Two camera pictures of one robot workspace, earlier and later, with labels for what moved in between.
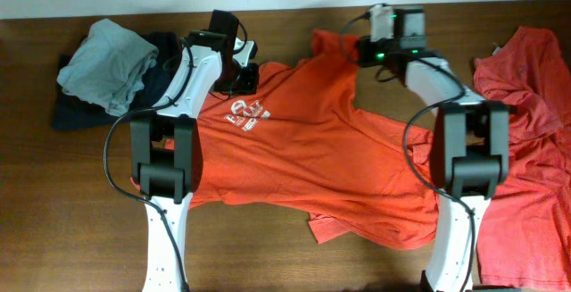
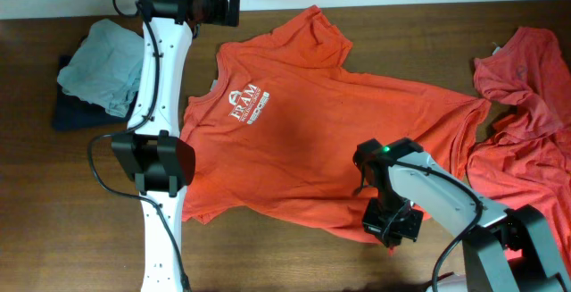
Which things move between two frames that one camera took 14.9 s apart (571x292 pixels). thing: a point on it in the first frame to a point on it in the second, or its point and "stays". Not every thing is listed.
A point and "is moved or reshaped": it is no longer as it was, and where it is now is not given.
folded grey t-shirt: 109,68 stays
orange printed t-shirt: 297,137 is moved or reshaped
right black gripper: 367,46 to 381,231
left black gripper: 248,86 to 220,15
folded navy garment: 74,113 stays
